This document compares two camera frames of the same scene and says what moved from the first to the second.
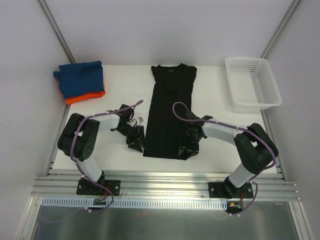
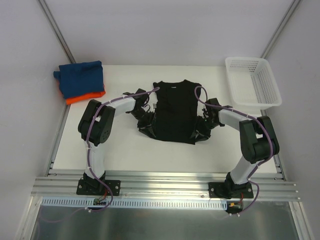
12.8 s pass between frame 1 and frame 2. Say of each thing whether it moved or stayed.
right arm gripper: moved
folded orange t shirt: stayed
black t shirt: moved
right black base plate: stayed
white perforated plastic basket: stayed
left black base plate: stayed
